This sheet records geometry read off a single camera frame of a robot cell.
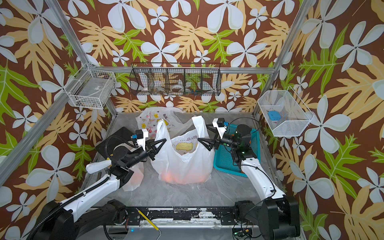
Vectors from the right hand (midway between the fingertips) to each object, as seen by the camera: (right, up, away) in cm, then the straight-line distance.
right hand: (203, 133), depth 71 cm
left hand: (-18, -2, -3) cm, 18 cm away
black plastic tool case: (-53, -3, +30) cm, 61 cm away
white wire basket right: (+49, +11, +13) cm, 51 cm away
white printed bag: (-9, -12, -4) cm, 16 cm away
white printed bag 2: (-17, +9, +41) cm, 45 cm away
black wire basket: (-16, +35, +26) cm, 46 cm away
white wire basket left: (-65, +26, +14) cm, 72 cm away
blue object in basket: (+42, +10, +12) cm, 44 cm away
